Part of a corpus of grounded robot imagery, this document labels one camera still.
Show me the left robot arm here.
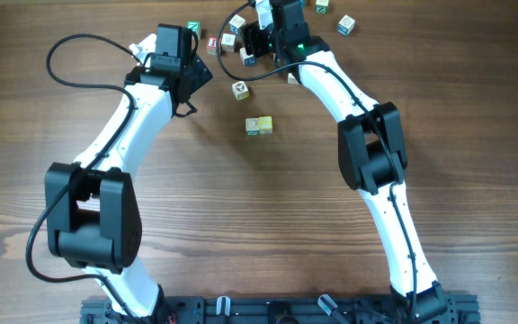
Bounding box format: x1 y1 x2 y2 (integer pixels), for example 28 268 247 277
26 24 212 323

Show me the blue L block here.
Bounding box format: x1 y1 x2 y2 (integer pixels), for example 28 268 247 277
239 48 256 66

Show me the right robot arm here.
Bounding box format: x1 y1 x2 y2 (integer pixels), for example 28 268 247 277
265 1 458 323

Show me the teal green N block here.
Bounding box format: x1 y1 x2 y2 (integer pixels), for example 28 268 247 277
186 21 201 39

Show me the yellow K block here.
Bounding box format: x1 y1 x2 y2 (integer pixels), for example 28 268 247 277
288 72 300 86

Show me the red I block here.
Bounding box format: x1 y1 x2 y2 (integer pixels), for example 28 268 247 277
206 37 218 55

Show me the blue white back block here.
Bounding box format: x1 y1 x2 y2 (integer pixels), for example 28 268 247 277
228 14 246 35

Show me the blue block far right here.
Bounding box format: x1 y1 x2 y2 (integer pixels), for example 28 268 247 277
337 14 356 36

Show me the green z block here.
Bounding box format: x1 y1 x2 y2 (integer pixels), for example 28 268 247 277
315 0 329 14
246 118 260 136

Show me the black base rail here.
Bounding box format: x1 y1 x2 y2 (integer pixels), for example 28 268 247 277
79 294 482 324

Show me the pale pink block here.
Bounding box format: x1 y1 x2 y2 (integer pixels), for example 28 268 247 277
220 33 237 52

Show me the brown circle block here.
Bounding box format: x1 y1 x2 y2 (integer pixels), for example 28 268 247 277
232 81 250 101

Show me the yellow animal block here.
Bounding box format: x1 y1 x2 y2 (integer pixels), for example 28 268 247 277
258 116 273 134

